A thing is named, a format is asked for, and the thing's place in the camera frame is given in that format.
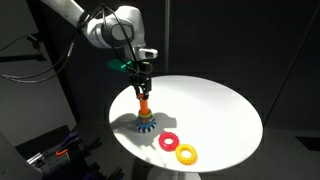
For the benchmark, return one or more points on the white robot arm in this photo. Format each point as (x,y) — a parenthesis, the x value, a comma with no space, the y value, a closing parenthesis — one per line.
(105,28)

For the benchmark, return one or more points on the white round table pedestal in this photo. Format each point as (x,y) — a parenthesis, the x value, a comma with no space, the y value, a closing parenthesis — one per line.
(157,173)

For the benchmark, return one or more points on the orange handled clamp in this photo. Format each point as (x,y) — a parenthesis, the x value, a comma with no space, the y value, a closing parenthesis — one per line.
(59,153)

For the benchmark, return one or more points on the orange ring holder post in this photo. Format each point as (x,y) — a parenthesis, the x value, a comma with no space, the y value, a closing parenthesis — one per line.
(144,107)

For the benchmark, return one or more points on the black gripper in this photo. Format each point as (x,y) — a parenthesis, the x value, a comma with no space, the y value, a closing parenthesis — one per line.
(139,77)

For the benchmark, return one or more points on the black perforated breadboard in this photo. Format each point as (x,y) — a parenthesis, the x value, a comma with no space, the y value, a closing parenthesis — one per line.
(42,149)

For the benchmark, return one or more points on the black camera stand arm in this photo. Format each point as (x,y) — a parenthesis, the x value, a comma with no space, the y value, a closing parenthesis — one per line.
(24,48)

